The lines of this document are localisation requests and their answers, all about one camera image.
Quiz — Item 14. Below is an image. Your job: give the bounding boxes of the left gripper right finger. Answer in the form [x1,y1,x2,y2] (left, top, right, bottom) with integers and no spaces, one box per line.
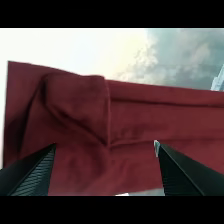
[153,140,224,197]

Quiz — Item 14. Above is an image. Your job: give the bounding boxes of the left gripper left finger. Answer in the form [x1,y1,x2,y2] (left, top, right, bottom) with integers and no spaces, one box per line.
[0,142,57,197]

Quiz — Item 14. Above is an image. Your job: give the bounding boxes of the red T-shirt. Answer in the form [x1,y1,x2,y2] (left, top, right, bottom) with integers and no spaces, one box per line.
[2,60,224,197]

